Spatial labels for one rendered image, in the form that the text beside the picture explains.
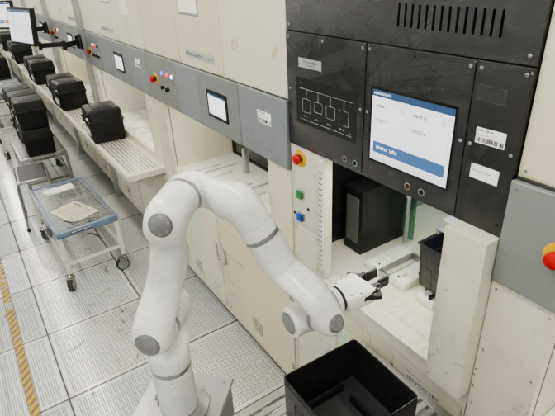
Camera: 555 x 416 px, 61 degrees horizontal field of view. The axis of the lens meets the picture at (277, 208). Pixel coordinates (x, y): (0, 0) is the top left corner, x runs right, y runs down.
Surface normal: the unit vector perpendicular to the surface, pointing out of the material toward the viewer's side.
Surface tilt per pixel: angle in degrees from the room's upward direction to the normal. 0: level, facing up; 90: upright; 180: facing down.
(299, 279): 29
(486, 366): 90
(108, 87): 90
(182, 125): 90
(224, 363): 0
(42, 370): 0
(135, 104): 90
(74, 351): 0
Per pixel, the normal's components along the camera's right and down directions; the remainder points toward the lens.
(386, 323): -0.04, -0.88
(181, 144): 0.55, 0.37
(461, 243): -0.83, 0.29
